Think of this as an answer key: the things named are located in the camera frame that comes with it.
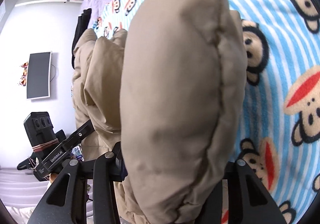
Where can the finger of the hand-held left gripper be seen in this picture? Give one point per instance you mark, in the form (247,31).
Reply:
(81,133)

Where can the blue striped monkey print blanket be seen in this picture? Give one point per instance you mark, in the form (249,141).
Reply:
(282,69)

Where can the wall-mounted flat screen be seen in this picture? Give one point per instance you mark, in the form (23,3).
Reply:
(38,75)

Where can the red wall stickers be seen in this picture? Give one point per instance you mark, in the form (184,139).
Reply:
(23,74)

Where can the beige padded jacket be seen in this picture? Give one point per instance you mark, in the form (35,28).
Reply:
(170,104)

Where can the black cloth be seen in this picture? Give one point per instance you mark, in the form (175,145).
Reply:
(81,29)

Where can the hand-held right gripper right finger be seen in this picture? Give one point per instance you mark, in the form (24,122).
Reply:
(241,184)

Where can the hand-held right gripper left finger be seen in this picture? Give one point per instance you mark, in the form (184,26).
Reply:
(117,161)

